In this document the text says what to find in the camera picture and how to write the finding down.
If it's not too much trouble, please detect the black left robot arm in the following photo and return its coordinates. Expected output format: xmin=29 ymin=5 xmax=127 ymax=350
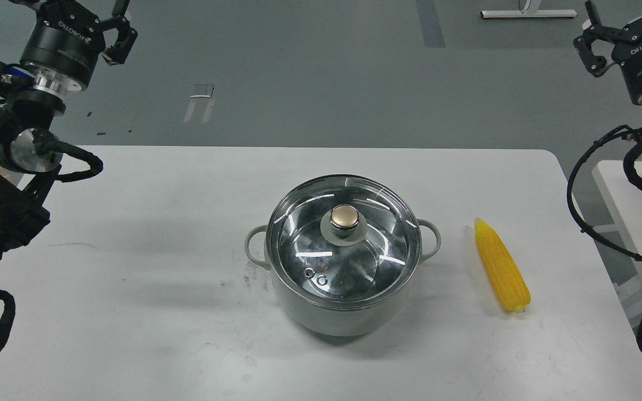
xmin=0 ymin=1 xmax=138 ymax=260

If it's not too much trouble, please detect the glass pot lid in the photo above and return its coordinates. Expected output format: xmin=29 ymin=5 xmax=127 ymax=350
xmin=265 ymin=175 xmax=423 ymax=310

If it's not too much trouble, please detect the white side table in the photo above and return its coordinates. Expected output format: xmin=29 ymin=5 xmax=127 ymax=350
xmin=592 ymin=160 xmax=642 ymax=340

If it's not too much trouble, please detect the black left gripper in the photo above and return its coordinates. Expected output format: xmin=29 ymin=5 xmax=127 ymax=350
xmin=20 ymin=1 xmax=138 ymax=91

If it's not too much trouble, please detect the white stand base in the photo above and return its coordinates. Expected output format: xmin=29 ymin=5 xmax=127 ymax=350
xmin=480 ymin=1 xmax=578 ymax=19

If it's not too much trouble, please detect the grey steel cooking pot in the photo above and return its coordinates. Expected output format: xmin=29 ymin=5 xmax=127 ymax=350
xmin=244 ymin=174 xmax=442 ymax=338

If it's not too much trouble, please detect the yellow corn cob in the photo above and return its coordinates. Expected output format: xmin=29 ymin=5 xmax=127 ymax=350
xmin=474 ymin=218 xmax=532 ymax=313

